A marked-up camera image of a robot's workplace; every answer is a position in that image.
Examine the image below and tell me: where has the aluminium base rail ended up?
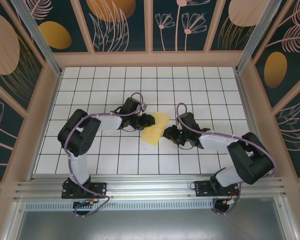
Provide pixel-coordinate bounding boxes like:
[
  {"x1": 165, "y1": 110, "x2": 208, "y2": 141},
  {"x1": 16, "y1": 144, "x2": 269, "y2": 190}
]
[{"x1": 13, "y1": 173, "x2": 290, "y2": 202}]

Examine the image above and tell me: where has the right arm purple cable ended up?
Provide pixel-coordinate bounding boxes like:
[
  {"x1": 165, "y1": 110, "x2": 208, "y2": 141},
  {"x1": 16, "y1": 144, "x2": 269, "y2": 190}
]
[{"x1": 176, "y1": 102, "x2": 277, "y2": 216}]

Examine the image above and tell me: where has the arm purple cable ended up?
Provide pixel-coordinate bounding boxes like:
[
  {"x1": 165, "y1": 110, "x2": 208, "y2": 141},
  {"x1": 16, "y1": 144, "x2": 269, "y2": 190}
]
[
  {"x1": 176, "y1": 102, "x2": 277, "y2": 216},
  {"x1": 66, "y1": 92, "x2": 145, "y2": 218}
]

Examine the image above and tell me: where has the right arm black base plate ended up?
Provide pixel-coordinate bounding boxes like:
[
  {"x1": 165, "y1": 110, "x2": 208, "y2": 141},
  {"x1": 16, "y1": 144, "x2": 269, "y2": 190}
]
[{"x1": 193, "y1": 179, "x2": 241, "y2": 198}]

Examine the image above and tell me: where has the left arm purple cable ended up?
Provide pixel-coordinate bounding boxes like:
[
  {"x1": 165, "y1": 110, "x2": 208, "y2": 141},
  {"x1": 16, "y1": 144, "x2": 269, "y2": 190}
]
[{"x1": 66, "y1": 92, "x2": 145, "y2": 218}]

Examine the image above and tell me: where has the yellow cloth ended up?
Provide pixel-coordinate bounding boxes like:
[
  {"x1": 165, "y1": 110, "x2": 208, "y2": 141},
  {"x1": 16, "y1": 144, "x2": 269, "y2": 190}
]
[{"x1": 140, "y1": 111, "x2": 171, "y2": 147}]

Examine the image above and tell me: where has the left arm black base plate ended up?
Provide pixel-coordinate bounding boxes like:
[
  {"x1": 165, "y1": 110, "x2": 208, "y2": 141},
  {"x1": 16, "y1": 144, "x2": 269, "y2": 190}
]
[{"x1": 61, "y1": 181, "x2": 108, "y2": 200}]

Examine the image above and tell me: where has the aluminium corner post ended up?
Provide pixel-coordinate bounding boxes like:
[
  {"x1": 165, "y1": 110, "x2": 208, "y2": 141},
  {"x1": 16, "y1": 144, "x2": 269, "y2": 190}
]
[
  {"x1": 10, "y1": 0, "x2": 64, "y2": 77},
  {"x1": 235, "y1": 0, "x2": 283, "y2": 74}
]

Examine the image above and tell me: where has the grey metal sheet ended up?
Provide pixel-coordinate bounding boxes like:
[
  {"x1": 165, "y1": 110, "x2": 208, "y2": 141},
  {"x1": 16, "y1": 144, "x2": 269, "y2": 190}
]
[{"x1": 14, "y1": 209, "x2": 297, "y2": 240}]

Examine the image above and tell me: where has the aluminium side rail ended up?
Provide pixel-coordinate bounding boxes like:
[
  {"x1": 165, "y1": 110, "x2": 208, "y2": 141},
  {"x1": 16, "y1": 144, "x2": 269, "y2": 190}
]
[{"x1": 234, "y1": 71, "x2": 275, "y2": 177}]

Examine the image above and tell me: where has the slotted cable duct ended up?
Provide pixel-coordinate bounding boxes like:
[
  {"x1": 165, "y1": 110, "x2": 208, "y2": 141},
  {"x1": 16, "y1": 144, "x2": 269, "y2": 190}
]
[{"x1": 24, "y1": 202, "x2": 216, "y2": 211}]

